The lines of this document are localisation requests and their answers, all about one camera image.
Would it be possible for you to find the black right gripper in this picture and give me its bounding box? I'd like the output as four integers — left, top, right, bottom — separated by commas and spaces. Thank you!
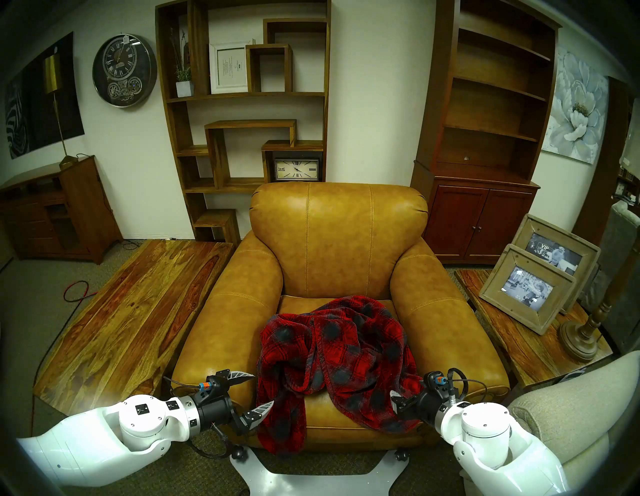
390, 371, 458, 432

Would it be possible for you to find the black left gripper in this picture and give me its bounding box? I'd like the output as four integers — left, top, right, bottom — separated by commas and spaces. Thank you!
192, 370, 275, 436

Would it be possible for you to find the red plaid flannel shirt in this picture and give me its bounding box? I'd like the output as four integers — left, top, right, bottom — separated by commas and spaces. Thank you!
255, 295, 426, 456

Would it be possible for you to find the small streaked wooden side table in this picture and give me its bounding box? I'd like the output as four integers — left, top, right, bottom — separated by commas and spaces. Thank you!
455, 267, 615, 391

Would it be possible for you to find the long streaked wooden table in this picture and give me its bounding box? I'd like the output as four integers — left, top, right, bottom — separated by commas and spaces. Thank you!
32, 239, 235, 416

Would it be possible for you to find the tan leather armchair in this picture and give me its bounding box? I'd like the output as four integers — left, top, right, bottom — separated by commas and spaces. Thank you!
170, 181, 512, 453

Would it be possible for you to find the turned wooden lamp base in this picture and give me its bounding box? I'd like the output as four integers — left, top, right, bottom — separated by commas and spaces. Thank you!
559, 235, 640, 362

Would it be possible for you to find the dark red wooden hutch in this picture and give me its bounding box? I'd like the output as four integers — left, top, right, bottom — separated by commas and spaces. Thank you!
410, 0, 562, 265

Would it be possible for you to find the rectangular mantel clock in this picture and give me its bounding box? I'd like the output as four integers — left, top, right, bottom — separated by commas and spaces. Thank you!
273, 158, 321, 182

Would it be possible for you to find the brown wooden console cabinet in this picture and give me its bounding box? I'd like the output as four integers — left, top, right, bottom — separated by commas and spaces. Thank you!
0, 156, 123, 265

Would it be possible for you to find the open wooden shelf unit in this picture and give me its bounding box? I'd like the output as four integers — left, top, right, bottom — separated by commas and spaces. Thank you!
155, 0, 332, 246

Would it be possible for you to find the grey upholstered chair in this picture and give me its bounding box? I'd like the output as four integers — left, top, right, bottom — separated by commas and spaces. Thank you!
580, 200, 640, 356

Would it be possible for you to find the dark wooden door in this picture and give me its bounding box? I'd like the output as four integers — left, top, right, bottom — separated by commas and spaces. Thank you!
572, 77, 636, 246

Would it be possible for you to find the small potted plant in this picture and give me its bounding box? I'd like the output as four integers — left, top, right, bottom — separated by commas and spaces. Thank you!
170, 30, 195, 98

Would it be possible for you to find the white framed certificate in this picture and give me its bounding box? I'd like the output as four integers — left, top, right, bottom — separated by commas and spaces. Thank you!
209, 41, 253, 95

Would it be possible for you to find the white flower painting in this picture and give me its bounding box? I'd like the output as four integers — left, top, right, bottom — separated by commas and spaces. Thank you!
541, 47, 610, 165

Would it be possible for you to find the gold table lamp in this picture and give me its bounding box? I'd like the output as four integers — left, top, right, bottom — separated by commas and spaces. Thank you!
42, 52, 79, 170

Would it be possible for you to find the looped black left wrist cable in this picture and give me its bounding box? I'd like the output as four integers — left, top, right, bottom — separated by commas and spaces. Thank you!
187, 424, 234, 460

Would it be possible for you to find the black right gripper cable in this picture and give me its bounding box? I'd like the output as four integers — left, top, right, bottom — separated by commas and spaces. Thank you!
446, 367, 488, 403

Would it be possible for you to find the thin black left gripper cable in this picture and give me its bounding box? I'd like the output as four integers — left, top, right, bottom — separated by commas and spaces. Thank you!
162, 375, 206, 392

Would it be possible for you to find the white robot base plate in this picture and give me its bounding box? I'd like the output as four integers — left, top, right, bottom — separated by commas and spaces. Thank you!
230, 447, 411, 496

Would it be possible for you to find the red floor cable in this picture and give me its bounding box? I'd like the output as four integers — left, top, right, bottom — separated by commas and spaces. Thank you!
62, 280, 98, 304

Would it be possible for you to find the grey wooden VIP picture frame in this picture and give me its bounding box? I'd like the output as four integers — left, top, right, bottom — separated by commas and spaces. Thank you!
512, 214, 602, 315

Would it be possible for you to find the round black wall clock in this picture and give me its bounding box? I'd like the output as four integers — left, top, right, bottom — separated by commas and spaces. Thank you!
92, 33, 158, 108

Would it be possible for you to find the dark zebra wall art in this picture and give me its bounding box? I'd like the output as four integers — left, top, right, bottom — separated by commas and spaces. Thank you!
5, 32, 85, 160

